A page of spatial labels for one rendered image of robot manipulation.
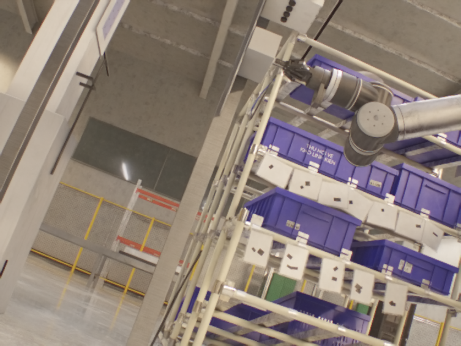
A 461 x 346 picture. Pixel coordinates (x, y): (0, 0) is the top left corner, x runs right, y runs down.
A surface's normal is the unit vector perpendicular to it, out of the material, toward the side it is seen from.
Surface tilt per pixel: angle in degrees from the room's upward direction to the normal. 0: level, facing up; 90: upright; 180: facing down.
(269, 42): 90
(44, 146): 90
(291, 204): 93
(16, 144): 90
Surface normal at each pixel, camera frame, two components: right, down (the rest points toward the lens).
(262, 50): 0.14, -0.24
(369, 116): -0.09, -0.32
